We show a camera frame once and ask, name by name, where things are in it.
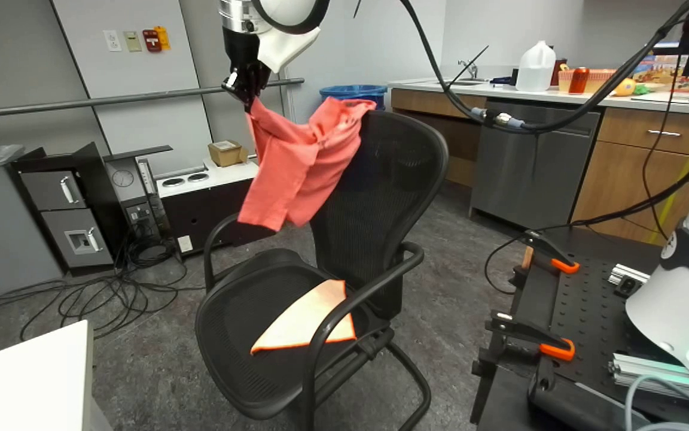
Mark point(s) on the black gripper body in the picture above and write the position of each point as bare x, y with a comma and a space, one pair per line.
244, 69

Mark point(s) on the orange sweatshirt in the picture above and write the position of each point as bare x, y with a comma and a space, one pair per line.
301, 172

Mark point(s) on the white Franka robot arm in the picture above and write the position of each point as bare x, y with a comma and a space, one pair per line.
680, 304

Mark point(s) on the black mesh office chair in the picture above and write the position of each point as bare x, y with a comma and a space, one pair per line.
384, 207

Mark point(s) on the small cardboard box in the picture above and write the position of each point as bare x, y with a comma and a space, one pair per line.
227, 153

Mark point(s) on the red fire alarm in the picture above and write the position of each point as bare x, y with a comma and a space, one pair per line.
156, 40

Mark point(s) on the low white-topped bench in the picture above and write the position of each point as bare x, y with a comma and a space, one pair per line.
203, 180

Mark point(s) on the blue recycling bin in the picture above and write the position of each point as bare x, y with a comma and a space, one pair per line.
349, 92

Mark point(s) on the black hand truck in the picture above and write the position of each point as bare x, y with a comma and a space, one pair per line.
144, 220

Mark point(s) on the dark filing cabinet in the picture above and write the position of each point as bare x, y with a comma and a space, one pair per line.
65, 217

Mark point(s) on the chrome sink faucet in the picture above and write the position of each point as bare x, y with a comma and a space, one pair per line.
471, 71

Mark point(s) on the orange seat cushion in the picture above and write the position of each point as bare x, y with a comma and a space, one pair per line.
305, 320

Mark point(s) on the black object beside sink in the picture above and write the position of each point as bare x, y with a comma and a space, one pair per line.
503, 81

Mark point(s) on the grey metal cabinet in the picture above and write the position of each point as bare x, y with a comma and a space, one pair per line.
0, 230

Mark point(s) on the white plastic jug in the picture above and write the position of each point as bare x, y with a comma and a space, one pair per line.
536, 71

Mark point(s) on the stainless steel dishwasher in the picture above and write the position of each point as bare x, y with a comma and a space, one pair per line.
532, 169

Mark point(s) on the red cup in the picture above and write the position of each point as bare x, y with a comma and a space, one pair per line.
581, 83

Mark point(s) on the orange container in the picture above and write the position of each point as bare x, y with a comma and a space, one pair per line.
603, 81

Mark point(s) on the white table with grey legs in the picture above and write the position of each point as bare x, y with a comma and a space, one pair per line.
26, 385

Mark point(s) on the yellow fruit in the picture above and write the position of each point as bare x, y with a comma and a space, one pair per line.
622, 87

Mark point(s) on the wooden counter cabinet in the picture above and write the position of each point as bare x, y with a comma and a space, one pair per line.
632, 175

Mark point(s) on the black perforated robot table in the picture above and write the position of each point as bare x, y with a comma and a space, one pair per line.
585, 312

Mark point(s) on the small grey metal block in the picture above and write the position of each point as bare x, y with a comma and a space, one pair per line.
628, 278

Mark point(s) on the pale wall plate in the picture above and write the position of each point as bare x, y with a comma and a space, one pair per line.
133, 41

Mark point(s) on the grey wall handrail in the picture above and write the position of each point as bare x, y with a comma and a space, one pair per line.
121, 99

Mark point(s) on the white light switch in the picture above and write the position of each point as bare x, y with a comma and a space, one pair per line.
113, 40

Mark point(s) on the silver aluminium rail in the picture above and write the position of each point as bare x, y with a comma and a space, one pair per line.
657, 371

